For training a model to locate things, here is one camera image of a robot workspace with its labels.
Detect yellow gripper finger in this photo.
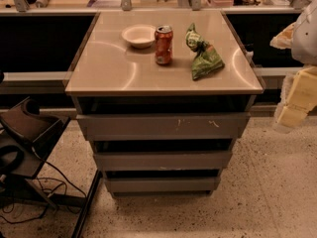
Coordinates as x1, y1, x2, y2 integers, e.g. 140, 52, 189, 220
269, 23, 294, 50
273, 66, 317, 133

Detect grey top drawer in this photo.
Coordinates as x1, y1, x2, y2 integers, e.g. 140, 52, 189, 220
77, 113, 250, 141

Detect grey drawer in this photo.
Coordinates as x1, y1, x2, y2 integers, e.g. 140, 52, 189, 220
77, 113, 250, 141
105, 178, 220, 193
94, 151, 232, 171

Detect dark robot base tray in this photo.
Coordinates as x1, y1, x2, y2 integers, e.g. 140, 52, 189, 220
0, 98, 70, 179

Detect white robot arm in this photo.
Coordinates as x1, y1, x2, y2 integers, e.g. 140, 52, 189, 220
269, 0, 317, 133

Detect grey middle drawer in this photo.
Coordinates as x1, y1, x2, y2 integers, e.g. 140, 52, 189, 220
94, 151, 232, 171

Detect grey drawer cabinet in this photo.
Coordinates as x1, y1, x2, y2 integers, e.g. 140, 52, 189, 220
64, 9, 265, 198

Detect grey bottom drawer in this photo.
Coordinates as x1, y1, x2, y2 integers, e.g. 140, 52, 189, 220
105, 178, 220, 193

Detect green chip bag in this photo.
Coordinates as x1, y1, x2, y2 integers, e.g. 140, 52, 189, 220
185, 23, 225, 80

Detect orange soda can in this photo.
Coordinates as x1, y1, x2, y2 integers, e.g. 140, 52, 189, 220
155, 25, 173, 65

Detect white paper bowl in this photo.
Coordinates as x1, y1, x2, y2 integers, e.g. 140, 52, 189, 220
121, 24, 156, 49

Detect black frame bar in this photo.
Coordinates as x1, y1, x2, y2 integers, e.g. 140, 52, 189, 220
71, 171, 102, 238

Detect black floor cables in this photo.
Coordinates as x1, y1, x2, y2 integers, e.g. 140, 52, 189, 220
0, 159, 87, 225

